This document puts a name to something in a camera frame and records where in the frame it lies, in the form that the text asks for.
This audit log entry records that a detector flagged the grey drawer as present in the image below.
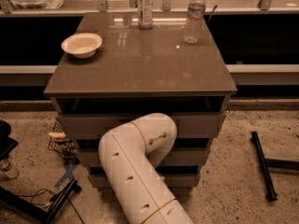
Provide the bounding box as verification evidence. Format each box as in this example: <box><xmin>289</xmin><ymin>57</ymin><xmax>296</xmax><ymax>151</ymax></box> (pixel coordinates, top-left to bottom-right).
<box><xmin>58</xmin><ymin>112</ymin><xmax>225</xmax><ymax>140</ymax></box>
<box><xmin>77</xmin><ymin>148</ymin><xmax>209</xmax><ymax>166</ymax></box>
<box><xmin>88</xmin><ymin>174</ymin><xmax>200</xmax><ymax>189</ymax></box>

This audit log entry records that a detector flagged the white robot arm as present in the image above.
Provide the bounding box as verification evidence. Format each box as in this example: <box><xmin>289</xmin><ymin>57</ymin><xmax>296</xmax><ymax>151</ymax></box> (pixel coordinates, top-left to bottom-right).
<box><xmin>98</xmin><ymin>113</ymin><xmax>193</xmax><ymax>224</ymax></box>

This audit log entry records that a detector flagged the grey drawer cabinet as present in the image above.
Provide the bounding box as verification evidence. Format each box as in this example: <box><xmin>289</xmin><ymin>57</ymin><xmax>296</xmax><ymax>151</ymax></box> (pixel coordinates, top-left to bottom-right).
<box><xmin>43</xmin><ymin>12</ymin><xmax>238</xmax><ymax>198</ymax></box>

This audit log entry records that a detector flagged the clear water bottle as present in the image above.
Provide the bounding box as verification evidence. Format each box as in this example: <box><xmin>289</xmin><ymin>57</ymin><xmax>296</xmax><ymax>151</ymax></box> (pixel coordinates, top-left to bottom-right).
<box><xmin>184</xmin><ymin>0</ymin><xmax>206</xmax><ymax>44</ymax></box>

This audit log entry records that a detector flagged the white paper bowl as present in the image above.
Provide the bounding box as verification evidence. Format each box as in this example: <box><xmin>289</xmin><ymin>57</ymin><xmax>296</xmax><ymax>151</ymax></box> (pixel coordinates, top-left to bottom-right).
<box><xmin>61</xmin><ymin>33</ymin><xmax>103</xmax><ymax>59</ymax></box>

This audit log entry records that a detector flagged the snack package in basket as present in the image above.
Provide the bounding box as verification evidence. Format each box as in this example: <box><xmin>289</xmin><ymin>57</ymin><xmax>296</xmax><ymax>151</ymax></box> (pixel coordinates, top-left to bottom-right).
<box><xmin>49</xmin><ymin>132</ymin><xmax>70</xmax><ymax>143</ymax></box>

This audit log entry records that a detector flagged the blue tape cross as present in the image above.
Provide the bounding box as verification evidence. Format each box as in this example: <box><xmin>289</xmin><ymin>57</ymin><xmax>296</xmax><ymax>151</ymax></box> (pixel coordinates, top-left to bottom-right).
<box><xmin>54</xmin><ymin>163</ymin><xmax>77</xmax><ymax>189</ymax></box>

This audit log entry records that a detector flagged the labelled drink bottle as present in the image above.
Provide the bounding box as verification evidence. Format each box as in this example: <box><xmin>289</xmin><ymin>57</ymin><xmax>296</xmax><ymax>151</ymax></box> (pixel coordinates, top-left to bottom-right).
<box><xmin>137</xmin><ymin>0</ymin><xmax>152</xmax><ymax>29</ymax></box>

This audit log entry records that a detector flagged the black stand right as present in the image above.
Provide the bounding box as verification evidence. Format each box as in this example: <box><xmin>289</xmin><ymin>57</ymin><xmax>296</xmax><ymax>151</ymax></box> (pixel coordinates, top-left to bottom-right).
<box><xmin>251</xmin><ymin>132</ymin><xmax>299</xmax><ymax>202</ymax></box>

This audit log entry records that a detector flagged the black stand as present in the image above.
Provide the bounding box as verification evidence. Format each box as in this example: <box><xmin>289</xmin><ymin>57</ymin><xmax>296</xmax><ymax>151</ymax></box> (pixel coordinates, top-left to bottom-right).
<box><xmin>251</xmin><ymin>132</ymin><xmax>299</xmax><ymax>202</ymax></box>
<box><xmin>0</xmin><ymin>179</ymin><xmax>81</xmax><ymax>224</ymax></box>

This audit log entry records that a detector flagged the black chair base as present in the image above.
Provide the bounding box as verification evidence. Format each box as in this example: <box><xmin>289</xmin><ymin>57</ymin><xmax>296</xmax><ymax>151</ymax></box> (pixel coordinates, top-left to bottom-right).
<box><xmin>0</xmin><ymin>120</ymin><xmax>19</xmax><ymax>161</ymax></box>

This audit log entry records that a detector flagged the plastic bottle on floor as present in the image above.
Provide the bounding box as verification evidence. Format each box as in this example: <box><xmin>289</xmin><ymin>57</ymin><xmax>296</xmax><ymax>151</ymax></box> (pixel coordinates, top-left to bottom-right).
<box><xmin>0</xmin><ymin>159</ymin><xmax>20</xmax><ymax>178</ymax></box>

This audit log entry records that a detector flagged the black stand left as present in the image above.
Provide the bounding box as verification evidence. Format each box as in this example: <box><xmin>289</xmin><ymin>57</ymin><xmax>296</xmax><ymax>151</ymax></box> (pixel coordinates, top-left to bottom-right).
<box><xmin>0</xmin><ymin>179</ymin><xmax>81</xmax><ymax>224</ymax></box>

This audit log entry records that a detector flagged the metal railing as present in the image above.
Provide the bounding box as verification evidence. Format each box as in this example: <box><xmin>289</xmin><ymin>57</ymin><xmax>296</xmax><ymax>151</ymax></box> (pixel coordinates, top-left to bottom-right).
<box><xmin>0</xmin><ymin>0</ymin><xmax>299</xmax><ymax>18</ymax></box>

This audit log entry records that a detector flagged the black wire basket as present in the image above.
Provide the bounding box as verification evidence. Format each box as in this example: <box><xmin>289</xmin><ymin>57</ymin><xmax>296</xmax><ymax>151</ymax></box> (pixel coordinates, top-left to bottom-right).
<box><xmin>48</xmin><ymin>120</ymin><xmax>77</xmax><ymax>161</ymax></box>

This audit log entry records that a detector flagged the black cable on floor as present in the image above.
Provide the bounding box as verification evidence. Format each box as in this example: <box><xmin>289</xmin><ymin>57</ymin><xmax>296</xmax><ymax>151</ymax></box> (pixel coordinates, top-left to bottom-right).
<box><xmin>15</xmin><ymin>188</ymin><xmax>86</xmax><ymax>224</ymax></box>

